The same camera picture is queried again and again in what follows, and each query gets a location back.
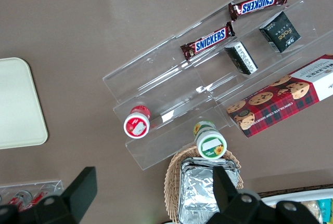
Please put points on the clear bag of crackers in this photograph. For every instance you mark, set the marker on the clear bag of crackers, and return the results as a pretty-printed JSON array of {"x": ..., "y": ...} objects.
[{"x": 309, "y": 209}]

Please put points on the dark brown woven tray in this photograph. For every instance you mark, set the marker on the dark brown woven tray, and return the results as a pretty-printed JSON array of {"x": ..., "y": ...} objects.
[{"x": 294, "y": 188}]

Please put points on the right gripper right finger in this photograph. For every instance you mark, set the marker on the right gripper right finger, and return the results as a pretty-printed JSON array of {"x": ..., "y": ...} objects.
[{"x": 225, "y": 190}]

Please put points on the green lidded yogurt cup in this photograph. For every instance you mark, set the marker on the green lidded yogurt cup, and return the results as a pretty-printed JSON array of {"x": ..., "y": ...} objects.
[{"x": 210, "y": 144}]

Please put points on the small black box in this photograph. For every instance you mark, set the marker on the small black box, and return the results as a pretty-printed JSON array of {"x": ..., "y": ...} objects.
[
  {"x": 282, "y": 33},
  {"x": 242, "y": 57}
]

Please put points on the oval light wicker basket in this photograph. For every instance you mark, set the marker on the oval light wicker basket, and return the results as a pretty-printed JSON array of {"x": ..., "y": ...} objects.
[{"x": 171, "y": 182}]

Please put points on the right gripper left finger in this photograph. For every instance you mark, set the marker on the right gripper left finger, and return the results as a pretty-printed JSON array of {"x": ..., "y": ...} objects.
[{"x": 83, "y": 190}]

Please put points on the brown Snickers bar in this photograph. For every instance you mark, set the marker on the brown Snickers bar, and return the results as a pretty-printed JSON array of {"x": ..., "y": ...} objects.
[
  {"x": 208, "y": 41},
  {"x": 258, "y": 3}
]

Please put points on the clear acrylic bottle rack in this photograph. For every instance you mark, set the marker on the clear acrylic bottle rack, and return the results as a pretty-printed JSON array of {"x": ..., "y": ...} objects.
[{"x": 31, "y": 185}]

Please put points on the teal snack pack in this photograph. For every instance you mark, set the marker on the teal snack pack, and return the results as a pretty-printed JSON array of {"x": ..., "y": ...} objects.
[{"x": 325, "y": 208}]

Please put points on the red tartan cookie box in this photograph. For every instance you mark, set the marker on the red tartan cookie box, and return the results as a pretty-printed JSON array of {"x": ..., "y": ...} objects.
[{"x": 275, "y": 102}]

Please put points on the red cola bottle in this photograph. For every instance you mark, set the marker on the red cola bottle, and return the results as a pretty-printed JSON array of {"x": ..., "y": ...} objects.
[
  {"x": 22, "y": 196},
  {"x": 39, "y": 197}
]

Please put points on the white rectangular snack bin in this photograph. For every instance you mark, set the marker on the white rectangular snack bin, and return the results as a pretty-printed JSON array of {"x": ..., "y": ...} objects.
[{"x": 291, "y": 197}]

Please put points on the beige plastic tray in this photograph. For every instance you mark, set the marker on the beige plastic tray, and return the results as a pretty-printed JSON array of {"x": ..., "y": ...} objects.
[{"x": 18, "y": 104}]

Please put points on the aluminium foil container stack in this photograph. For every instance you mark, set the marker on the aluminium foil container stack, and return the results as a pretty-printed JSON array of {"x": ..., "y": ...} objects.
[{"x": 197, "y": 190}]

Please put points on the clear acrylic stepped display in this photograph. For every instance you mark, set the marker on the clear acrylic stepped display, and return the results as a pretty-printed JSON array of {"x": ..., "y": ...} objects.
[{"x": 161, "y": 78}]

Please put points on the red lidded yogurt cup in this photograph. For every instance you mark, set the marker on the red lidded yogurt cup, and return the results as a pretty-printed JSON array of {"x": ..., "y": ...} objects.
[{"x": 136, "y": 126}]

